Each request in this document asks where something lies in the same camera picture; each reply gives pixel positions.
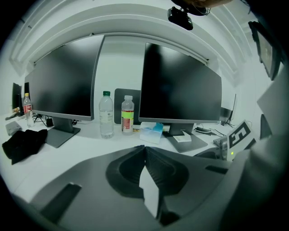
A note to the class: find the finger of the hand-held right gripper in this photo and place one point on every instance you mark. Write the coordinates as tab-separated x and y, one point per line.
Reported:
206	154

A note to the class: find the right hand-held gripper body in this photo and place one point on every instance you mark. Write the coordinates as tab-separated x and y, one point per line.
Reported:
240	134

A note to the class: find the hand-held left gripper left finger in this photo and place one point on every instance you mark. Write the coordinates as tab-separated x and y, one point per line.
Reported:
90	194

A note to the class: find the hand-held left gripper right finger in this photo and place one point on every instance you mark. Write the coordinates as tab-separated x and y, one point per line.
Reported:
194	191

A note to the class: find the person's right forearm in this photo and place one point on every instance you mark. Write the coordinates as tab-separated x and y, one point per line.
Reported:
259	185

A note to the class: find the black flat device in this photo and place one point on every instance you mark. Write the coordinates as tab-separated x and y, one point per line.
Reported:
202	129

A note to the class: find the blue and white tissue pack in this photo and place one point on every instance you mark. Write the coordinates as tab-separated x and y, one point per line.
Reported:
150	134

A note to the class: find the large black monitor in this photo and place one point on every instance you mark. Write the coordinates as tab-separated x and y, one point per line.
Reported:
180	90

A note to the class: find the yellow pen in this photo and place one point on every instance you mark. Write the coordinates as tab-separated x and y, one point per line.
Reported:
136	130

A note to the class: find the clear bottle with green cap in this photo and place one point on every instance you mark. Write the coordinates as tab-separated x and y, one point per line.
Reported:
106	117

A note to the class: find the black cloth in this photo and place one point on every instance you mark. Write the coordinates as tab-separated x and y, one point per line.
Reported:
22	144

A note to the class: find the bottle with yellow red label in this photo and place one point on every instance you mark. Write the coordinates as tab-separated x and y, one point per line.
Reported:
127	117

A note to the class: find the red label bottle yellow cap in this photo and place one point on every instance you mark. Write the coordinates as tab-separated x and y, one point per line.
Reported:
28	108

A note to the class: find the black monitor with grey stand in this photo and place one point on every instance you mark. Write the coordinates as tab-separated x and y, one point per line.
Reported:
63	83

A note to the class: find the dark framed wall panel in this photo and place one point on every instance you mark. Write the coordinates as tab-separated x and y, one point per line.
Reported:
265	49

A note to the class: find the black head-mounted camera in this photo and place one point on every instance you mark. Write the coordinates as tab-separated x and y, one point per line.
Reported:
180	18

